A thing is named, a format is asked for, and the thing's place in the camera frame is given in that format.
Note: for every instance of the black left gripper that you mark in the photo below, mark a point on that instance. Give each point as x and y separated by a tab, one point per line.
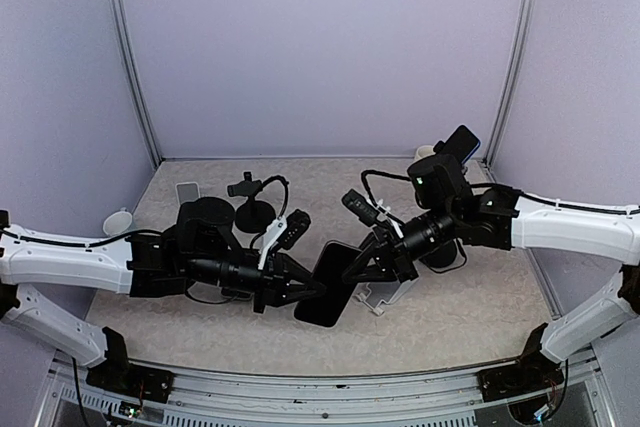
281	292

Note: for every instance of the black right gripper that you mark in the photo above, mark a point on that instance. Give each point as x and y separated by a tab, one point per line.
382	271

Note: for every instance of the black phone landscape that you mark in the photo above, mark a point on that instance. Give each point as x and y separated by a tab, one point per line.
325	311

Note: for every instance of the black round base phone stand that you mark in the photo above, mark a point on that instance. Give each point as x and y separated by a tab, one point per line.
254	215

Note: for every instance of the black phone blue edge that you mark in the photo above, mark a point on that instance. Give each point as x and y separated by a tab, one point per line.
462	144

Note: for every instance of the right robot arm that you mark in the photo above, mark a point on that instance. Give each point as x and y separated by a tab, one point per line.
501	217

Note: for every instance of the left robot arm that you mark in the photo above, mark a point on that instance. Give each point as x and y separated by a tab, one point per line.
139	264

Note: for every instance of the white folding phone stand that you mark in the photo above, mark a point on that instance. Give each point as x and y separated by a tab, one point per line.
187	192

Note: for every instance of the white cup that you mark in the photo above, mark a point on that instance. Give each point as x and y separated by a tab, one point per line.
423	152

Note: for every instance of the light blue cup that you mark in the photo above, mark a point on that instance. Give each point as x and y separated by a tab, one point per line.
118	223

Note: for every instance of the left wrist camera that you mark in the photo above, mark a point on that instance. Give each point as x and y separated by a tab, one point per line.
283	233

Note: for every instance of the front aluminium rail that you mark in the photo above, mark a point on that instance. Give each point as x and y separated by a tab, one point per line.
449	397

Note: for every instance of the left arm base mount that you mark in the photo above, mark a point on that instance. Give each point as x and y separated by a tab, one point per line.
136	381

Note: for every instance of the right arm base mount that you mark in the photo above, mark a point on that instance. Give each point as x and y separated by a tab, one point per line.
531	371

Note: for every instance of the right aluminium frame post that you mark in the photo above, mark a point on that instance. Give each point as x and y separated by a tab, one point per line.
517	53

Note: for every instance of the aluminium frame post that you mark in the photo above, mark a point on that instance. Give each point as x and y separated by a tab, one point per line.
517	53
141	111

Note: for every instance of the left aluminium frame post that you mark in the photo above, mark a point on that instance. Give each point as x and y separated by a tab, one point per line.
141	111

